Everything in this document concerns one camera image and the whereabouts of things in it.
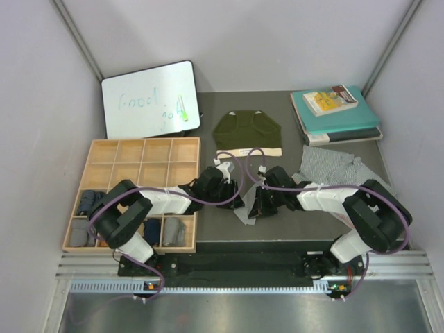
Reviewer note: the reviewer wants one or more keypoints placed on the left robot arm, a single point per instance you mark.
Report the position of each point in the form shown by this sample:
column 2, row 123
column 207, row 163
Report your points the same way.
column 115, row 219

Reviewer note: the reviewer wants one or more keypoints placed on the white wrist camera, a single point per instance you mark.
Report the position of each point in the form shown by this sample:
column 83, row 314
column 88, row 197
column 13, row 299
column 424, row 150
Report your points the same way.
column 262, row 170
column 225, row 168

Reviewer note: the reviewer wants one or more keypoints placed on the grey rolled garment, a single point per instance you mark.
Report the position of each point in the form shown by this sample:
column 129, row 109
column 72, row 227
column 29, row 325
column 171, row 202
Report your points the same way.
column 174, row 232

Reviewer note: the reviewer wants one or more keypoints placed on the light grey underwear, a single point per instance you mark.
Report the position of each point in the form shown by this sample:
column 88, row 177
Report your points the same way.
column 243, row 212

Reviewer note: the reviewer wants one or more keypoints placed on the dark blue rolled socks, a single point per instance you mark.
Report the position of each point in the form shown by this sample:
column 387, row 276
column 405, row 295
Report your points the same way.
column 88, row 199

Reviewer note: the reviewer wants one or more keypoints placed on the wooden compartment tray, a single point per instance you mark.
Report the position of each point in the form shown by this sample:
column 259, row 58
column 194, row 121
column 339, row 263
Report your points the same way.
column 158, row 162

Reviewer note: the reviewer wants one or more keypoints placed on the white whiteboard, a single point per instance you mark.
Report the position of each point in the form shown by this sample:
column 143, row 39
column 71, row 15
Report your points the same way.
column 145, row 103

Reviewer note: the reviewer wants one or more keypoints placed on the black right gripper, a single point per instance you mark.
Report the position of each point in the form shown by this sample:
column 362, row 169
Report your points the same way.
column 261, row 209

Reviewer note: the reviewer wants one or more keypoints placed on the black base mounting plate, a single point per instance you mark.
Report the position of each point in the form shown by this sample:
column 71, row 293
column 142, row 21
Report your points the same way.
column 223, row 264

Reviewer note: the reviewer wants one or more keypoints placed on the grey striped boxer shorts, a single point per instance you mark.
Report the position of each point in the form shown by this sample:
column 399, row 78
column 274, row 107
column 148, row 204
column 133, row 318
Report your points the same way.
column 325, row 169

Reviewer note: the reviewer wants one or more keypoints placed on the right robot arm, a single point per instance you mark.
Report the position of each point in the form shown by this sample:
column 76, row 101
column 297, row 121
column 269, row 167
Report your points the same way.
column 378, row 219

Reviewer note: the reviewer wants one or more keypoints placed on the green whiteboard marker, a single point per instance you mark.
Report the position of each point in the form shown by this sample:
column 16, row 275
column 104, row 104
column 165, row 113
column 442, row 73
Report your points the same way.
column 182, row 109

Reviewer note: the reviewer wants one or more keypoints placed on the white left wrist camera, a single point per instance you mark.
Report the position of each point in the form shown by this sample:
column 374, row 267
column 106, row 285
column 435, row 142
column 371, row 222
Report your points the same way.
column 225, row 168

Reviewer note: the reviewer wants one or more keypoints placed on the grey rolled socks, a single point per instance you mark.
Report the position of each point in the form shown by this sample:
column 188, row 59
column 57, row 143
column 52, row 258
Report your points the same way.
column 79, row 236

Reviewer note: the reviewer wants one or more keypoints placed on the green sports bra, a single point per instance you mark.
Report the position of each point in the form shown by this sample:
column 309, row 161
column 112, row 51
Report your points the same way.
column 238, row 132

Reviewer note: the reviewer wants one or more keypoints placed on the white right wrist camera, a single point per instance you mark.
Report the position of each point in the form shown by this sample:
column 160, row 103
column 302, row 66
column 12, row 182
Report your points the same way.
column 262, row 170

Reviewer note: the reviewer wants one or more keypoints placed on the yellow paperback book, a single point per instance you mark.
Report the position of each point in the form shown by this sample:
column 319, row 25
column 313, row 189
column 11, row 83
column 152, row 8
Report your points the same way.
column 330, row 100

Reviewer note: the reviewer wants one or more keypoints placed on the navy rolled garment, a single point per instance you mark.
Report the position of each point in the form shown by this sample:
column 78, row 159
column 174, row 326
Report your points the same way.
column 152, row 229

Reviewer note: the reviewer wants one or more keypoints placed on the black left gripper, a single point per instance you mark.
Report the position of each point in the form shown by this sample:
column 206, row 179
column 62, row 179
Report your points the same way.
column 231, row 189

